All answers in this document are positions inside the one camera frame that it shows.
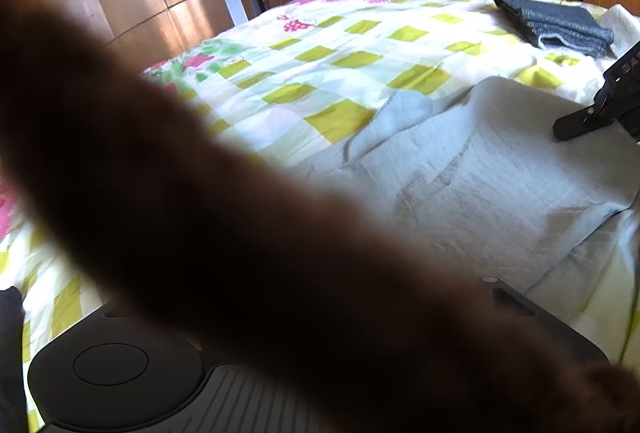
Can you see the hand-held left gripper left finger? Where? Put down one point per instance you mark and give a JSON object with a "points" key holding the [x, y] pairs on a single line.
{"points": [[114, 310]]}

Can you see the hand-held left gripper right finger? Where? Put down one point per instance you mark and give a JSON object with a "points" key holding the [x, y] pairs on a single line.
{"points": [[560, 328]]}

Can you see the beige pants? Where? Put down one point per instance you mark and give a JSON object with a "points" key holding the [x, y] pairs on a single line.
{"points": [[490, 173]]}

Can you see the folded dark grey cloth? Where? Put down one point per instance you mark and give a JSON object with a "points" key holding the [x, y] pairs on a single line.
{"points": [[555, 23]]}

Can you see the checkered printed blanket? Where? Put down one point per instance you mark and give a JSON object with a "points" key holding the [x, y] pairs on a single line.
{"points": [[350, 48]]}

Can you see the white cloth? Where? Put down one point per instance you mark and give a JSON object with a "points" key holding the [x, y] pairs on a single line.
{"points": [[622, 25]]}

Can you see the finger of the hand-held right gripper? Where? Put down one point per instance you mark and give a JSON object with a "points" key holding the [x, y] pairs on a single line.
{"points": [[580, 120]]}

